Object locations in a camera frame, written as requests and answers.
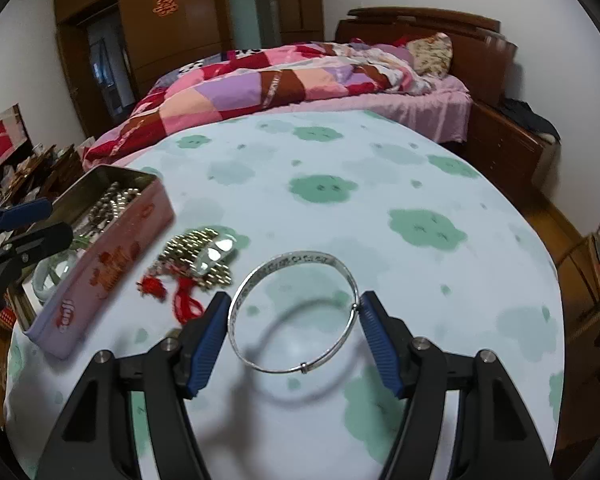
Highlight white green patterned tablecloth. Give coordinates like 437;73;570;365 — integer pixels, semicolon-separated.
2;109;566;480

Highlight wooden nightstand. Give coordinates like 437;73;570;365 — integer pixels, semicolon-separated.
462;100;561;201

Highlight silver bangle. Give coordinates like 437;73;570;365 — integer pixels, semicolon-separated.
226;251;363;375

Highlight dark clothes pile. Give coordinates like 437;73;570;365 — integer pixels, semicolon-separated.
500;97;561;141

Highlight wooden wardrobe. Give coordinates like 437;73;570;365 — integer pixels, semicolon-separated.
54;0;326;136

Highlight red beaded charm bracelet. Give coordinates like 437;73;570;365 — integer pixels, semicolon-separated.
135;272;206;326

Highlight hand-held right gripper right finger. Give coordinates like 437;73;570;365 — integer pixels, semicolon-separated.
357;290;555;480

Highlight pink metal tin box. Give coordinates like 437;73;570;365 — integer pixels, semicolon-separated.
7;164;177;361

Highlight patchwork quilt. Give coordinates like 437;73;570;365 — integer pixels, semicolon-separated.
82;42;438;161

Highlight wooden headboard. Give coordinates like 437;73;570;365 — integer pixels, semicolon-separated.
335;6;520;106

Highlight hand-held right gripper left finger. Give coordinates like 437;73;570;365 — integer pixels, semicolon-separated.
34;291;232;480

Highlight cluttered wooden side cabinet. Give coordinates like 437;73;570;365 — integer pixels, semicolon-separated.
0;102;88;211

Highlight floral pillow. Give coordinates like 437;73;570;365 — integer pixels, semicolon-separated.
406;32;453;78

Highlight bed with pink sheet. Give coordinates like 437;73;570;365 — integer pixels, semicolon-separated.
82;75;473;171

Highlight wicker chair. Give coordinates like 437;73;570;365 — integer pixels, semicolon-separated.
555;205;600;341

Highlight gold bead bracelet red tassel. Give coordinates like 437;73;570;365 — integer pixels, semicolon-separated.
157;226;248;288

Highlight white jade bangle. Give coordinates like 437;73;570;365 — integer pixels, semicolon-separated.
30;255;81;306

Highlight pearl necklace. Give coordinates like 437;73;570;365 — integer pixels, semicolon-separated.
72;182;141;238

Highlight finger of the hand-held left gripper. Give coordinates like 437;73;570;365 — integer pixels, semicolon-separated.
0;197;53;233
0;221;75;281

